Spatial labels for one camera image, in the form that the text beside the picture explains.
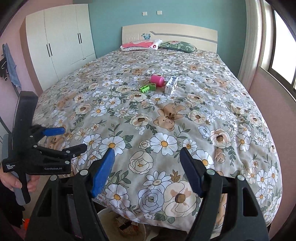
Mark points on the green floral pillow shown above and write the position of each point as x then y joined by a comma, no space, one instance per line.
178,46

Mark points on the printed paper trash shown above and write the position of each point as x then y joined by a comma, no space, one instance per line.
126,227

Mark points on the pink plastic cup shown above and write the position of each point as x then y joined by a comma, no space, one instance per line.
157,80

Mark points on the white trash bin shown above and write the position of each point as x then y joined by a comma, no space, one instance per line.
106,216

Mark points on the green toy piece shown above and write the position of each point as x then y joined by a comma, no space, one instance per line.
145,89

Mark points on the window with dark frame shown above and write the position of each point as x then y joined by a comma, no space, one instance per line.
278,48

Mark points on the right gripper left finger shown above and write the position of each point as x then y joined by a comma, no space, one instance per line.
65,209

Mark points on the floral bed quilt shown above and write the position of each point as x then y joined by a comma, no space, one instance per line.
210,114

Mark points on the pink white pillow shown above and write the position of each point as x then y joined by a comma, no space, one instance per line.
141,45

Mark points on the cream wooden headboard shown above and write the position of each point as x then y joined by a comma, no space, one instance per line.
202,38

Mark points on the person's left hand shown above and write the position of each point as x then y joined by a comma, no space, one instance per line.
11,182

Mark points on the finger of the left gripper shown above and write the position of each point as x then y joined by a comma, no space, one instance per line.
37,132
42,154

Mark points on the white upright carton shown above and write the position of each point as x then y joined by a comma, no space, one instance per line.
171,85

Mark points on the white wardrobe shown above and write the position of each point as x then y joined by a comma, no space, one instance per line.
59,41

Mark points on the green wooden block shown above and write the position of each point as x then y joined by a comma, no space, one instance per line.
152,86

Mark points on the blue hanging cloth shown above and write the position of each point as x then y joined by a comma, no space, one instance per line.
11,67

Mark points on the white curtain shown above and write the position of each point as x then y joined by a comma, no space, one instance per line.
252,43

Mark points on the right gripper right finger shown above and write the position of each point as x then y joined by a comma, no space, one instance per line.
243,218

